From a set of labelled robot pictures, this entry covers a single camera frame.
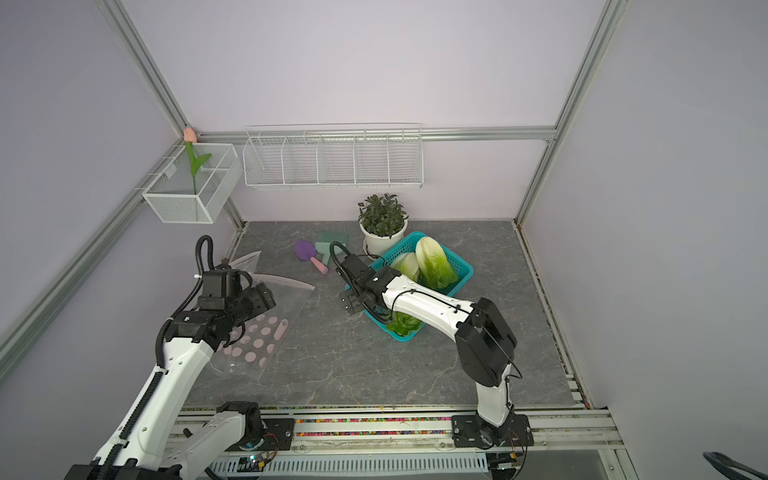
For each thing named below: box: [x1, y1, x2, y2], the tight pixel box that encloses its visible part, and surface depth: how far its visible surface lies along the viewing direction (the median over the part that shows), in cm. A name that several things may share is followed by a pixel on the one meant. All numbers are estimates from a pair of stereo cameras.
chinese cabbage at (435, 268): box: [416, 236, 459, 289], surface depth 97 cm
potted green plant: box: [358, 193, 409, 259], surface depth 101 cm
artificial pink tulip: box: [184, 127, 212, 195], surface depth 92 cm
